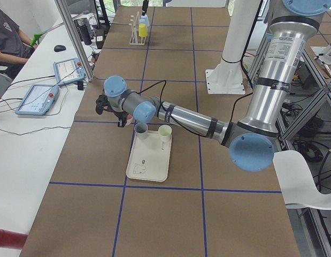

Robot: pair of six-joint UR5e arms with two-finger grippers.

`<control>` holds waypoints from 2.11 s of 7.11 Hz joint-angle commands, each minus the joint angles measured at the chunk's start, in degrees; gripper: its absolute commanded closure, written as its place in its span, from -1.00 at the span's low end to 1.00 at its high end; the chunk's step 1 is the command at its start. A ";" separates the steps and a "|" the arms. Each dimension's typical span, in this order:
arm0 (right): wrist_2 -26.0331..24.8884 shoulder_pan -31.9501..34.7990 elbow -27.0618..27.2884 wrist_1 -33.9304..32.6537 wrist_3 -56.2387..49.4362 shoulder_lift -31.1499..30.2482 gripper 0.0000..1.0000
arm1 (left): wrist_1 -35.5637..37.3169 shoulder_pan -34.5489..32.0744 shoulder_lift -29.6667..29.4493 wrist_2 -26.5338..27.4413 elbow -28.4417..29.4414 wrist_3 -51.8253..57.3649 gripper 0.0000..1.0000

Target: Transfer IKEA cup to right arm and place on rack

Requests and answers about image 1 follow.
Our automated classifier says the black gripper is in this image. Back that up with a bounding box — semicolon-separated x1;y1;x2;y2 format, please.
95;92;127;127

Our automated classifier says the grey plastic cup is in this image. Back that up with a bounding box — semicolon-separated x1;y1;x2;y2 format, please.
134;122;148;140

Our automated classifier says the yellow plastic cup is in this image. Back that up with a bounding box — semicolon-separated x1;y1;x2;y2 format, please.
138;24;148;37

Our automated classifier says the light blue plastic cup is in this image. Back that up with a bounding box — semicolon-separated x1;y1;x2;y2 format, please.
139;14;150;28

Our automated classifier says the pink plastic cup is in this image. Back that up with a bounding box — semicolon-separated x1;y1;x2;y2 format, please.
126;115;134;125

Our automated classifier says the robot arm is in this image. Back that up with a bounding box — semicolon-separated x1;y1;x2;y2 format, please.
142;0;149;16
96;1;331;172

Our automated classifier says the pale green plastic cup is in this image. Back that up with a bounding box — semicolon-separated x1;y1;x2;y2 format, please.
158;125;172;142

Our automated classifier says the beige paper cup tray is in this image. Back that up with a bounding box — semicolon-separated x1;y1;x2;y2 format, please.
126;131;172;182

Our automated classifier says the black small box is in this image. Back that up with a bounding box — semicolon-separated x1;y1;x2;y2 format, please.
76;81;84;90

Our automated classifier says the blue teach pendant far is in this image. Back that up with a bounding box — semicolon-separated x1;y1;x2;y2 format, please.
53;58;86;87

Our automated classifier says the blue teach pendant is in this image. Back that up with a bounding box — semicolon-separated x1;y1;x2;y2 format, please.
15;84;59;116
53;58;86;87

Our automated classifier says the blue teach pendant near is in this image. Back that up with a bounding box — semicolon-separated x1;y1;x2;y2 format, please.
15;84;59;116

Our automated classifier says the black computer mouse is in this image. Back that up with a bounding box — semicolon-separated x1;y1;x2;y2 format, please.
53;44;66;52

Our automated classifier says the brown paper table mat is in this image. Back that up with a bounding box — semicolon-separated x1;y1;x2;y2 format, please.
21;7;299;256

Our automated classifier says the seated person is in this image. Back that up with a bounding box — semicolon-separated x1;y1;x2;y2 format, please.
0;6;37;107

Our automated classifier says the red cylinder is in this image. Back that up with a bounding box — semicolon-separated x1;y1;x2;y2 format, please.
0;229;28;250

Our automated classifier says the white chair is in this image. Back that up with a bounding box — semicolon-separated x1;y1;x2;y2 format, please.
273;150;331;210

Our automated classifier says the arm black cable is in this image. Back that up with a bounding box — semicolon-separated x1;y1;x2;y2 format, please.
138;79;262;138

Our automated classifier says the white wire cup rack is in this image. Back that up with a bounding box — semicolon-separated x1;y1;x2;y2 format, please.
129;11;148;46

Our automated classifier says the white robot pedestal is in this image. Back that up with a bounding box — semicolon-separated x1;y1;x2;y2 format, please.
205;0;262;95

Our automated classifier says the aluminium frame post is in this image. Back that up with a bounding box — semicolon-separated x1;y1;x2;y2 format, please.
55;0;94;82

